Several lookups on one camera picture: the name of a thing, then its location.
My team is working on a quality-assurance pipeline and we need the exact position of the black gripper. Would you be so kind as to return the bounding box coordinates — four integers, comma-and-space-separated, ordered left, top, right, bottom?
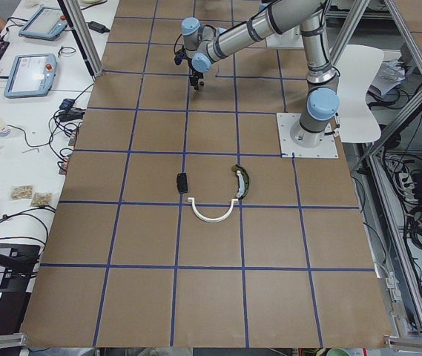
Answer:
190, 69, 204, 91

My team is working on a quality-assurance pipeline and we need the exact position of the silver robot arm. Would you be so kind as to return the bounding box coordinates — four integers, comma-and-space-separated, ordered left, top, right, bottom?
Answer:
174, 0, 340, 148

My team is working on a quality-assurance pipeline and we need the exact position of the green curved brake shoe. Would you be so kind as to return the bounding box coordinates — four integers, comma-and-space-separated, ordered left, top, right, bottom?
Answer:
231, 164, 251, 200

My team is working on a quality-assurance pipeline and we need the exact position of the black brake pad plate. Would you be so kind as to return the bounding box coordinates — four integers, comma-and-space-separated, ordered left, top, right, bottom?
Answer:
177, 172, 188, 194

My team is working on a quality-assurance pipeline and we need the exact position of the black power adapter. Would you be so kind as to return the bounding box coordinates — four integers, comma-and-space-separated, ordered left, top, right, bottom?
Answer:
88, 21, 110, 33

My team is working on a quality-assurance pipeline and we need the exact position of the white plastic chair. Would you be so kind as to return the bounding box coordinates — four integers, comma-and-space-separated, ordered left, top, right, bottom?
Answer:
336, 44, 384, 143

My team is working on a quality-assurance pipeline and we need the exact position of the far blue teach pendant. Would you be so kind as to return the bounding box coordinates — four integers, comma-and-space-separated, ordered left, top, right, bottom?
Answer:
19, 6, 67, 41

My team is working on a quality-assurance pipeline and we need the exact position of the blue teach pendant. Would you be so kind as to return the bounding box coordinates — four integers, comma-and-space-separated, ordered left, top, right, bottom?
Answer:
4, 53, 57, 99
19, 6, 67, 41

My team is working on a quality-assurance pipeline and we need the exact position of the near blue teach pendant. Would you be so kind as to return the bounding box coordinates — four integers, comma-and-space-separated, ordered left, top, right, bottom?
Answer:
4, 53, 57, 99

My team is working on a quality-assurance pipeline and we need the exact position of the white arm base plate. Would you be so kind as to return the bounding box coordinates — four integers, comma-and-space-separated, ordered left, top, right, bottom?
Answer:
276, 113, 339, 159

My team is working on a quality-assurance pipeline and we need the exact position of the aluminium frame post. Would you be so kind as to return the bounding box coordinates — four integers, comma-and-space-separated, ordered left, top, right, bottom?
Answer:
57, 0, 103, 78

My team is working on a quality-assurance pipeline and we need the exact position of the white curved plastic bracket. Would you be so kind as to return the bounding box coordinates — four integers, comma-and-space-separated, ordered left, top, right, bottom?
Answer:
187, 197, 239, 223

